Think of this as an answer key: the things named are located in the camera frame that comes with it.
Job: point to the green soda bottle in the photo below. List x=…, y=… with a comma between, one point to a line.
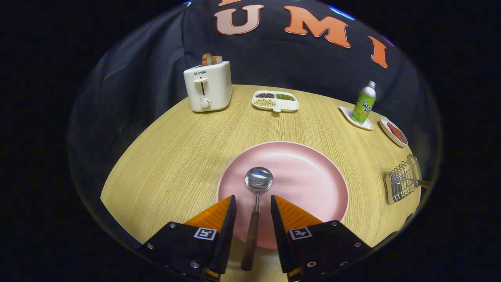
x=364, y=103

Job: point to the white square coaster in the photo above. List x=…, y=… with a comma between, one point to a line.
x=346, y=112

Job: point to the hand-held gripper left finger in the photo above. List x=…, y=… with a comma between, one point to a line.
x=184, y=246

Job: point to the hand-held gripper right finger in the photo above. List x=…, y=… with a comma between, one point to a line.
x=325, y=246

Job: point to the cream white toaster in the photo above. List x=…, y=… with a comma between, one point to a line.
x=215, y=86

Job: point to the pink round plate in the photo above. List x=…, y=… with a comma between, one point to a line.
x=305, y=176

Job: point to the brown bread slice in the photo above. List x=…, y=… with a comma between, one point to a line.
x=217, y=60
x=206, y=59

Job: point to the white plate of food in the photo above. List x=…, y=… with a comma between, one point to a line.
x=385, y=129

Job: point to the brown meat piece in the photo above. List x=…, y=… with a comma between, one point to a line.
x=396, y=133

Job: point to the white divided tray of beans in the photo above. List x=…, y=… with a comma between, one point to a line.
x=289, y=105

